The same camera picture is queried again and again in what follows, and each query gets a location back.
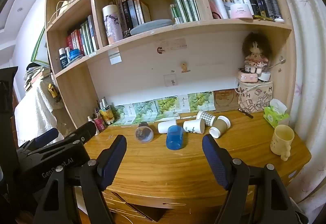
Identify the white cosmetic tube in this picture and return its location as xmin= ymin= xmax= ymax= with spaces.
xmin=209 ymin=0 xmax=228 ymax=19

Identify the grey paper label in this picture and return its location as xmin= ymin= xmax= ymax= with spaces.
xmin=108 ymin=49 xmax=122 ymax=65

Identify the dark pen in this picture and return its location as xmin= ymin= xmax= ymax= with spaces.
xmin=238 ymin=109 xmax=254 ymax=119

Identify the white cloth cover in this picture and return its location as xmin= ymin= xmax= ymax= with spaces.
xmin=14 ymin=81 xmax=64 ymax=145

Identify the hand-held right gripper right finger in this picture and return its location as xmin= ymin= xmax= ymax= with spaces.
xmin=202 ymin=134 xmax=300 ymax=224

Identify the clear dark plastic cup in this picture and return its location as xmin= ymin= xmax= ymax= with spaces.
xmin=134 ymin=121 xmax=154 ymax=143

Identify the black cosmetic bottle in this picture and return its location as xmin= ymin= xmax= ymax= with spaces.
xmin=257 ymin=0 xmax=270 ymax=18
xmin=266 ymin=0 xmax=282 ymax=19

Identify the curly hair rag doll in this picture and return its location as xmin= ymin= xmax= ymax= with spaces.
xmin=241 ymin=32 xmax=273 ymax=74

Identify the plain white paper cup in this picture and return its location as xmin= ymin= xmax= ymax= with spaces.
xmin=157 ymin=120 xmax=177 ymax=134

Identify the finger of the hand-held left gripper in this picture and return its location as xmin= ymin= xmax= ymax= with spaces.
xmin=17 ymin=127 xmax=64 ymax=156
xmin=59 ymin=121 xmax=97 ymax=149

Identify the green framed picture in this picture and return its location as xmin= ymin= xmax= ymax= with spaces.
xmin=31 ymin=26 xmax=49 ymax=65

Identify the green tissue box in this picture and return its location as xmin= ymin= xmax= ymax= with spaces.
xmin=263 ymin=99 xmax=290 ymax=129

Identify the blue jar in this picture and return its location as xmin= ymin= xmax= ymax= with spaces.
xmin=69 ymin=49 xmax=84 ymax=61

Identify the beige block print box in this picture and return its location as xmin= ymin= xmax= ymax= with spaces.
xmin=238 ymin=81 xmax=274 ymax=114

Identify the brown paper cup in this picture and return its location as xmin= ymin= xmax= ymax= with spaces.
xmin=209 ymin=116 xmax=231 ymax=138

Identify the clear wall hook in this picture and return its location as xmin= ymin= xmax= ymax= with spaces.
xmin=163 ymin=74 xmax=177 ymax=86

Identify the white floral thermos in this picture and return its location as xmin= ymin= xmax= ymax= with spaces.
xmin=102 ymin=4 xmax=124 ymax=45

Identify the stack of books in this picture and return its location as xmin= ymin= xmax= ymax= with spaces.
xmin=24 ymin=63 xmax=51 ymax=90

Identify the grey checkered paper cup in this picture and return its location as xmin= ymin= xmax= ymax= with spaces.
xmin=196 ymin=110 xmax=217 ymax=126

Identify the blue translucent plastic cup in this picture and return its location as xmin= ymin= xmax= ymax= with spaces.
xmin=165 ymin=125 xmax=184 ymax=150

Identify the pink music box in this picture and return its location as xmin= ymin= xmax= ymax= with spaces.
xmin=237 ymin=70 xmax=258 ymax=84

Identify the row of red green books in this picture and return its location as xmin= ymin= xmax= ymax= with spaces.
xmin=66 ymin=15 xmax=100 ymax=55

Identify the wooden bookshelf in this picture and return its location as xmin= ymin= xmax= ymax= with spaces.
xmin=44 ymin=0 xmax=297 ymax=131

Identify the pink cream jar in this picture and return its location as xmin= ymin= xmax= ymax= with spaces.
xmin=230 ymin=3 xmax=254 ymax=20

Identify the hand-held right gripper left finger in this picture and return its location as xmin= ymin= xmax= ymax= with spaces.
xmin=33 ymin=134 xmax=127 ymax=224

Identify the pale yellow mug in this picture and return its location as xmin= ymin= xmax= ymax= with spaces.
xmin=270 ymin=125 xmax=295 ymax=161

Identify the white floral curtain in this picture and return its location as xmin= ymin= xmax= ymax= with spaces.
xmin=265 ymin=0 xmax=326 ymax=214

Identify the yellow toy figure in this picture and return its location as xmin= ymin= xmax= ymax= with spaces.
xmin=48 ymin=83 xmax=58 ymax=98

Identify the grey plate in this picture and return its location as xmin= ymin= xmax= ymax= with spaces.
xmin=130 ymin=19 xmax=174 ymax=36

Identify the row of dark books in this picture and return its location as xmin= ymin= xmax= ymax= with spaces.
xmin=113 ymin=0 xmax=152 ymax=32

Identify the cream cloth bag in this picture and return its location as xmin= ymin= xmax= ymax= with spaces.
xmin=55 ymin=0 xmax=73 ymax=19

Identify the row of grape print cards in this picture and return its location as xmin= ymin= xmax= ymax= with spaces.
xmin=111 ymin=91 xmax=216 ymax=126

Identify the dark bottle white cap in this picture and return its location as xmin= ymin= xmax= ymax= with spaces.
xmin=58 ymin=48 xmax=69 ymax=70

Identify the yellow green bottle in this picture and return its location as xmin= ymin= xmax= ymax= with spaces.
xmin=100 ymin=105 xmax=115 ymax=125

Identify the brown printed board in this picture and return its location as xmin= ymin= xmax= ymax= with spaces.
xmin=214 ymin=89 xmax=240 ymax=112

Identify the white bamboo print paper cup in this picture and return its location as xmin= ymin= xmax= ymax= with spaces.
xmin=183 ymin=118 xmax=205 ymax=135

